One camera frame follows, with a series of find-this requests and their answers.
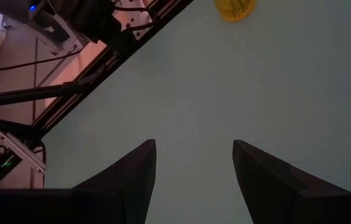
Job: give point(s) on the silver extrusion bar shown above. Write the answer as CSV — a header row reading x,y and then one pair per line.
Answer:
x,y
23,152

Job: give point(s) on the green table mat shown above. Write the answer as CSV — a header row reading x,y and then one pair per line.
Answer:
x,y
194,93

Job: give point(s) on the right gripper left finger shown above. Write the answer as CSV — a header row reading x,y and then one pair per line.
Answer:
x,y
132,186

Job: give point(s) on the black diagonal frame strut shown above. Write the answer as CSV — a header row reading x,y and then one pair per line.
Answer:
x,y
23,95
1,126

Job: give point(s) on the yellow glass vase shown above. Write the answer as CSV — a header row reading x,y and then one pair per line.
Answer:
x,y
234,9

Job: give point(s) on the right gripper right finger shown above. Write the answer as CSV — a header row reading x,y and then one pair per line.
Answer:
x,y
265,186

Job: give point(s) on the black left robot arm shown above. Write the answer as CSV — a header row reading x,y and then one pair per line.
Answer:
x,y
94,18

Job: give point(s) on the black table frame rail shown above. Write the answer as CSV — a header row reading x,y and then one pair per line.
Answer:
x,y
101,67

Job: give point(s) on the white box beside table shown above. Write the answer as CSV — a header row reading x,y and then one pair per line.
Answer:
x,y
16,12

